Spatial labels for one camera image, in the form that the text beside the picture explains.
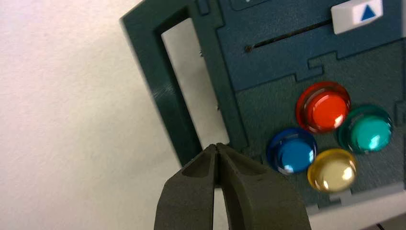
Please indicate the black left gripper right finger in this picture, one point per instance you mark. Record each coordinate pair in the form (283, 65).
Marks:
(260, 203)

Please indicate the green round push button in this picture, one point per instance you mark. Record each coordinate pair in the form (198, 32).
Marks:
(366, 130)

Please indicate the red round push button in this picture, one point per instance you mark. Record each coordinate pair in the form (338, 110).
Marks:
(323, 107)

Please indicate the dark teal grey control box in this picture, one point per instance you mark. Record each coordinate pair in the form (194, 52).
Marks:
(269, 57)

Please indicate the blue round push button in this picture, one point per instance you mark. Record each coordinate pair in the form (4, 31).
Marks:
(291, 151)

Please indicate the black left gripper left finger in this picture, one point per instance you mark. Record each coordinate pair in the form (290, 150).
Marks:
(190, 203)

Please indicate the white slider knob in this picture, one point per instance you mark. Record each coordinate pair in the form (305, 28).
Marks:
(345, 17)

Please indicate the yellow round push button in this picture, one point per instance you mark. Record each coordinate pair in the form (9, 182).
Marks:
(332, 170)

